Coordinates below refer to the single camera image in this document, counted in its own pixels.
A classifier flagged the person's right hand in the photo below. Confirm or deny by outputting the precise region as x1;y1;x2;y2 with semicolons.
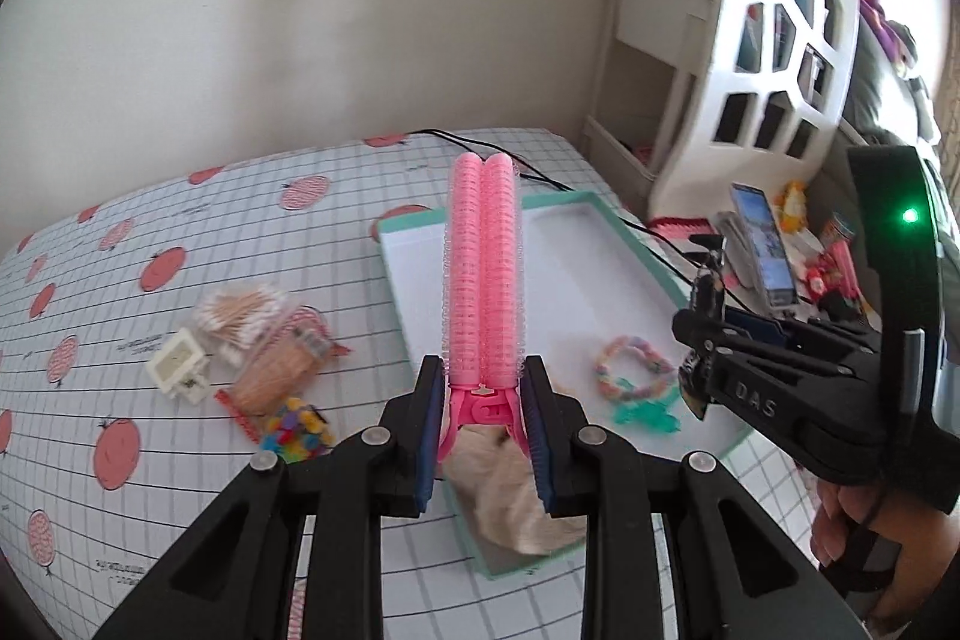
808;482;960;635

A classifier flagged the pink hair roller clip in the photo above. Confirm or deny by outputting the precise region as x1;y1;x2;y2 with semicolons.
439;152;537;465

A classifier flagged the green plastic hair clip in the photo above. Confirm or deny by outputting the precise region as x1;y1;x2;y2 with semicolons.
611;396;683;435

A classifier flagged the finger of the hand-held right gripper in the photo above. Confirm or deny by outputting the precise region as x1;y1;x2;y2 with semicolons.
722;307;880;362
670;307;857;381

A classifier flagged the cream lace cloth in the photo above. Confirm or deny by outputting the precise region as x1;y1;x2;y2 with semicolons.
442;426;590;555

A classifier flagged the small white square box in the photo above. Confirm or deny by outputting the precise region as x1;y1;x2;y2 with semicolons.
146;329;215;402

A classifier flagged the colourful toy car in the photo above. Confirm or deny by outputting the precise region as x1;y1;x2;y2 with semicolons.
259;396;335;463

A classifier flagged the purple plush toy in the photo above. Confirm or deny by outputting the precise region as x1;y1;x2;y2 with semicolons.
847;0;920;64

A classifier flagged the grey phone stand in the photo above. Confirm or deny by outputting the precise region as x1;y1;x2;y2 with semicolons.
712;211;766;289

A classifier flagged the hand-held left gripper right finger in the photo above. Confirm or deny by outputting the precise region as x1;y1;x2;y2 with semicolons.
520;355;872;640

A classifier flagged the teal shallow cardboard tray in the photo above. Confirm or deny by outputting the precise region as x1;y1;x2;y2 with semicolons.
373;192;755;581

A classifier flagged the pastel braided hair tie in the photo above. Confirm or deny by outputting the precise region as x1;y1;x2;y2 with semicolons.
592;335;676;405

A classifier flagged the yellow toy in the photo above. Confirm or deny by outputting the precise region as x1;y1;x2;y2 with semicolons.
776;181;809;232

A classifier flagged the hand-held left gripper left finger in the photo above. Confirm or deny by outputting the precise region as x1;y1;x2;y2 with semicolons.
96;355;447;640

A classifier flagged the grid fruit print tablecloth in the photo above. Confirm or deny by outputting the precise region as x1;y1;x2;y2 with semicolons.
0;126;826;640

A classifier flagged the bag of cotton swabs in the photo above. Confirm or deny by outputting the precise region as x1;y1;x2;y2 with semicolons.
193;284;290;360

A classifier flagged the pink white crochet blanket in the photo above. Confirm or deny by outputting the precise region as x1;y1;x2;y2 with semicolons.
649;216;721;244

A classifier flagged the cream storage shelf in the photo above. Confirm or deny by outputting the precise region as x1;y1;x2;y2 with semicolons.
581;0;721;214

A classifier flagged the black cable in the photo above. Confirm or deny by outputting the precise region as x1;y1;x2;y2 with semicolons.
409;128;721;296
450;137;698;266

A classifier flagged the orange snack packet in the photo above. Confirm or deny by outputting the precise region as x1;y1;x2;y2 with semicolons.
216;306;353;438

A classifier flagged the smartphone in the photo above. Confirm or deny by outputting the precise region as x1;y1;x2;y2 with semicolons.
729;182;797;309

